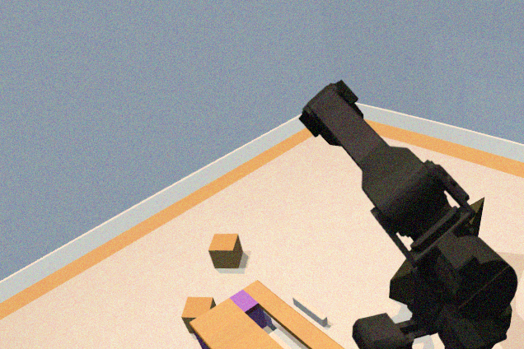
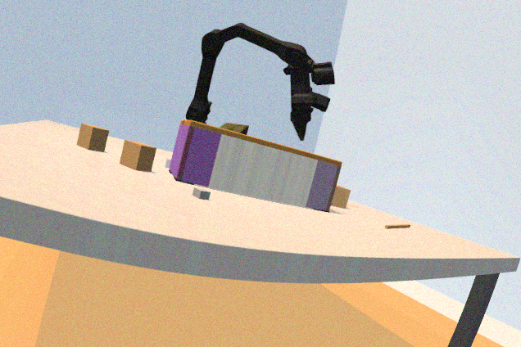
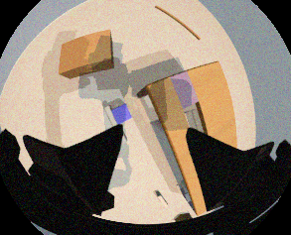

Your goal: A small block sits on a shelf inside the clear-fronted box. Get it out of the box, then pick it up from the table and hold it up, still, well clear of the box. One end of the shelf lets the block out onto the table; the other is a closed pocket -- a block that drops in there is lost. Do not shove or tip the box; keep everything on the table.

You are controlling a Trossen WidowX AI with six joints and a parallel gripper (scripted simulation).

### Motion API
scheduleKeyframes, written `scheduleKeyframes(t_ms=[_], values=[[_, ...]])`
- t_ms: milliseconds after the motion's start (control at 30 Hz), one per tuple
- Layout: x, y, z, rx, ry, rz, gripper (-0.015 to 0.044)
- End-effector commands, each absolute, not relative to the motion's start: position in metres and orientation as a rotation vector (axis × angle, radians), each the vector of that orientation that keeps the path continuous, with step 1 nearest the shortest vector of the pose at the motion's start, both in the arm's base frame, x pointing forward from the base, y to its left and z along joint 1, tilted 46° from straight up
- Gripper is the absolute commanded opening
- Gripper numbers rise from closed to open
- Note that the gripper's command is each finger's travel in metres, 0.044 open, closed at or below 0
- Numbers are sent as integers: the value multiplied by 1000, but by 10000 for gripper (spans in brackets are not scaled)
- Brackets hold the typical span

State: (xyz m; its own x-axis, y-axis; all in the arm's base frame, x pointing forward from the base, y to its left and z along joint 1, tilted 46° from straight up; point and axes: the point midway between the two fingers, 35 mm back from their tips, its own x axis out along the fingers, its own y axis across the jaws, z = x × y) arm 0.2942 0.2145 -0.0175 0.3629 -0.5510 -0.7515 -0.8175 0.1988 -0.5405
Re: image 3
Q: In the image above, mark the brown cube with orange top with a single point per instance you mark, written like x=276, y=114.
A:
x=184, y=216

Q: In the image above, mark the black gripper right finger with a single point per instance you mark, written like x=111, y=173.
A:
x=220, y=167

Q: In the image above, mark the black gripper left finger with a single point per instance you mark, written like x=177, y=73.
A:
x=86, y=166

